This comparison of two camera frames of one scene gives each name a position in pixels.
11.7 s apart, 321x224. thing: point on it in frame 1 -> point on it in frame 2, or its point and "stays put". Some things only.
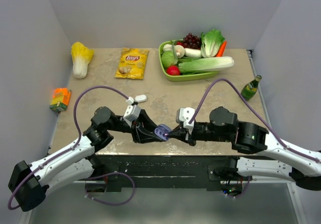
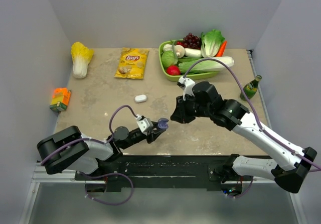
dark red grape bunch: (191, 41) stays put
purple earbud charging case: (162, 131) -> (162, 123)
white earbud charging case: (140, 98) stays put
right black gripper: (182, 133) -> (180, 114)
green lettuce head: (210, 41) stays put
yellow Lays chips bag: (132, 63) stays put
